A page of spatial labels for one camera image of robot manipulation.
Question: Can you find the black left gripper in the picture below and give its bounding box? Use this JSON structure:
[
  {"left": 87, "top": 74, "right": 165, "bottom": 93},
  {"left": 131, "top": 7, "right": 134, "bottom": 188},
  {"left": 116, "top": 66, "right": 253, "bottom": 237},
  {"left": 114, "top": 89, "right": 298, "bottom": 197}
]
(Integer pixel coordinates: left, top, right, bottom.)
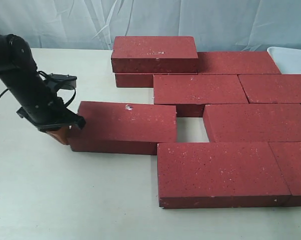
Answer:
[{"left": 0, "top": 69, "right": 86, "bottom": 145}]

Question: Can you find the red brick top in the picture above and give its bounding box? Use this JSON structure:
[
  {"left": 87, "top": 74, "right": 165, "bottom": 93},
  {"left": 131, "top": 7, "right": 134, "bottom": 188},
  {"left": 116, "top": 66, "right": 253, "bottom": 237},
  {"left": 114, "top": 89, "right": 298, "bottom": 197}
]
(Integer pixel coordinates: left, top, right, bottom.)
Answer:
[{"left": 111, "top": 36, "right": 199, "bottom": 74}]

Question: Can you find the red brick second row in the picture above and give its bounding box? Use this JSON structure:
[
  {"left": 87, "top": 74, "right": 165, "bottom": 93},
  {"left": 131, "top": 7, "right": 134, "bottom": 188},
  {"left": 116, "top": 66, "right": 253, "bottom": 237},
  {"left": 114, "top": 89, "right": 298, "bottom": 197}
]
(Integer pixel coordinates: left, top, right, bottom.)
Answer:
[
  {"left": 153, "top": 74, "right": 248, "bottom": 118},
  {"left": 238, "top": 74, "right": 301, "bottom": 105}
]

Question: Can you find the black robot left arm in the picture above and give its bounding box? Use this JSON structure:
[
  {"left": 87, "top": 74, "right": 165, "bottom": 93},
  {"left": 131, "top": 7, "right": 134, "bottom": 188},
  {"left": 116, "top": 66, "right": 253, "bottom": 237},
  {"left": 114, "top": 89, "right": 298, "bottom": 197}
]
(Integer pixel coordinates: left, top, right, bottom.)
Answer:
[{"left": 0, "top": 34, "right": 86, "bottom": 145}]

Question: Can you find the red brick third row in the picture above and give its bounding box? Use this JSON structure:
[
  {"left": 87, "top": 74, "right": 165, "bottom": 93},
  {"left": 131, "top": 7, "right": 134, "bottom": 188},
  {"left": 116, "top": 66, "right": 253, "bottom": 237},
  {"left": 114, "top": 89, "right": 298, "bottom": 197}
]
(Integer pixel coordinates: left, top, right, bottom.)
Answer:
[{"left": 203, "top": 103, "right": 301, "bottom": 143}]

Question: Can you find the red brick back row right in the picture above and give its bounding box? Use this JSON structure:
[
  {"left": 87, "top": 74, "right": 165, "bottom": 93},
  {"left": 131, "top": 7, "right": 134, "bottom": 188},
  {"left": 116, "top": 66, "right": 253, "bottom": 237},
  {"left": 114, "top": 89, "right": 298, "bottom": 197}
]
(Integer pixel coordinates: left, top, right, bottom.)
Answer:
[{"left": 197, "top": 51, "right": 281, "bottom": 75}]

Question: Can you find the white backdrop curtain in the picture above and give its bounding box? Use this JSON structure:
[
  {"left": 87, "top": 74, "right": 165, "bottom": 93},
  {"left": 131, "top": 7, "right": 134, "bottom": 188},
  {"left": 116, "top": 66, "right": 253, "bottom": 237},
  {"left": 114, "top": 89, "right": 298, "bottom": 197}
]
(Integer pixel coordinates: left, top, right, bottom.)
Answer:
[{"left": 0, "top": 0, "right": 301, "bottom": 51}]

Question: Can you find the white plastic tray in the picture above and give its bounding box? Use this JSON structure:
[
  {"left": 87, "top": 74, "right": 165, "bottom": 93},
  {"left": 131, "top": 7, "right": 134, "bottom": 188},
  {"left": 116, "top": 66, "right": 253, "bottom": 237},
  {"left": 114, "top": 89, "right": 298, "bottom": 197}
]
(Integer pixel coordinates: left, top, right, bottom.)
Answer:
[{"left": 267, "top": 46, "right": 301, "bottom": 74}]

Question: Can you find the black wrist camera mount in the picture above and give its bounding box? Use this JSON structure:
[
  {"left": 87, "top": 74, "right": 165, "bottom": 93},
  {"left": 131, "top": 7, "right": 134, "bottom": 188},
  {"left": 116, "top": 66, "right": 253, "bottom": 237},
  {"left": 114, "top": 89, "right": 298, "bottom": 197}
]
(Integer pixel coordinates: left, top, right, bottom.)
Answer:
[{"left": 44, "top": 74, "right": 78, "bottom": 92}]

